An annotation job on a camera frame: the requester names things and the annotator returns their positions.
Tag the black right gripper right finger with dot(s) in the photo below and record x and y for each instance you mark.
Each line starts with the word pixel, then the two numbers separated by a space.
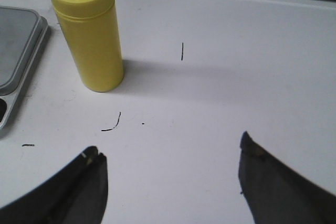
pixel 275 193

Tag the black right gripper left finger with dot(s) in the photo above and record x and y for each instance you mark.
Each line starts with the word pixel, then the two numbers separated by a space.
pixel 76 194

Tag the yellow squeeze bottle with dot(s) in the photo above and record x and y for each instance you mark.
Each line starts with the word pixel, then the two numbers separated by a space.
pixel 90 28

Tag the silver digital kitchen scale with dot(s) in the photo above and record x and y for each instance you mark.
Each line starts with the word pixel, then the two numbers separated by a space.
pixel 23 34

